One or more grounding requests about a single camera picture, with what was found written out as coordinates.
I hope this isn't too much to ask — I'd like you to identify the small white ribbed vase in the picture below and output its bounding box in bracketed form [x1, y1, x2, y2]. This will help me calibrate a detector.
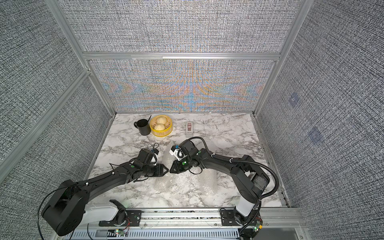
[155, 148, 182, 192]

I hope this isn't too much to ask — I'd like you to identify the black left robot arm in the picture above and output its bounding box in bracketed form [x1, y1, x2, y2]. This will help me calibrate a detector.
[38, 149, 169, 236]

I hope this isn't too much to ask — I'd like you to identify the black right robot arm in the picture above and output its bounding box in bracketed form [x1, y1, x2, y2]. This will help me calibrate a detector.
[170, 138, 270, 218]

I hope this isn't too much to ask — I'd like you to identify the grey tape dispenser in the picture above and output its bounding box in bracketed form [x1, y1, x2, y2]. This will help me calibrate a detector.
[186, 122, 194, 138]

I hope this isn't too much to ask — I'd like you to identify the steamed bun front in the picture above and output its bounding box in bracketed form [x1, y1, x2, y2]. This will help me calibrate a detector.
[154, 123, 166, 131]

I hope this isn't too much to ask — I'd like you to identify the steamed bun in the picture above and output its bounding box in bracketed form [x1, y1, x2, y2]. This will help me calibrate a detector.
[154, 123, 166, 131]
[156, 116, 168, 125]

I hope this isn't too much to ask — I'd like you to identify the yellow bamboo steamer basket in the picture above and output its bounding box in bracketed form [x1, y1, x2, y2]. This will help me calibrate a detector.
[150, 115, 173, 138]

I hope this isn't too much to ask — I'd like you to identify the black mug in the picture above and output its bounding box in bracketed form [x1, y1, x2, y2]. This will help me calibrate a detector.
[134, 116, 152, 136]

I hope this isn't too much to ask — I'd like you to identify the steamed bun back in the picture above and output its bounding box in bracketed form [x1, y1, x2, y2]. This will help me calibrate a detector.
[156, 116, 168, 125]

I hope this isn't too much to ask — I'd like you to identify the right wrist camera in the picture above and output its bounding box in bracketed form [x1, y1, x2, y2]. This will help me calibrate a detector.
[170, 145, 185, 161]

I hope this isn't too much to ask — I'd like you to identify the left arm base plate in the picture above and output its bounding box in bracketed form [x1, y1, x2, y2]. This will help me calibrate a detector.
[99, 210, 142, 227]

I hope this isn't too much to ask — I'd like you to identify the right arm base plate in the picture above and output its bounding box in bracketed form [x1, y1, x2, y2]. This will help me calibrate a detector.
[219, 208, 263, 227]

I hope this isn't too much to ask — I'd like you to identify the aluminium front rail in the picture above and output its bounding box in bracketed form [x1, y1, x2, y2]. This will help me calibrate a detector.
[89, 208, 307, 229]

